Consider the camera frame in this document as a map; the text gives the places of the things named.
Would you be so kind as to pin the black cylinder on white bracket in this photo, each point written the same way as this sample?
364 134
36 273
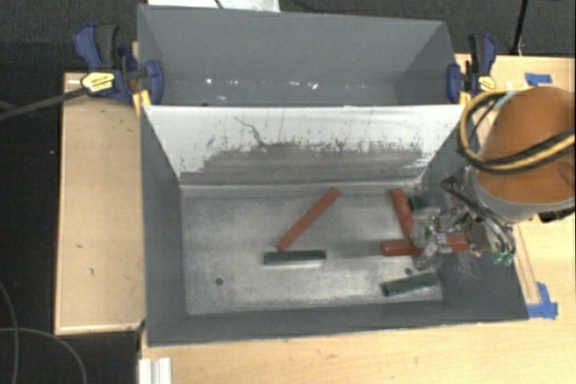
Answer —
552 216

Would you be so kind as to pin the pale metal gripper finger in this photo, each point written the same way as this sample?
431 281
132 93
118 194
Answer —
431 254
426 222

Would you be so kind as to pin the red-brown flat block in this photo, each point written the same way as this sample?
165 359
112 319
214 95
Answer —
400 211
398 247
308 218

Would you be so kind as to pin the grey metal bin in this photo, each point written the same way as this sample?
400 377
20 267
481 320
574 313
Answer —
288 58

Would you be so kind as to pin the pale wood board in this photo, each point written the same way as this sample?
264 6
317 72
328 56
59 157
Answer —
101 202

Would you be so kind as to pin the dark green flat block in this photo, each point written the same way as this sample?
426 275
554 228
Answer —
416 202
409 284
294 257

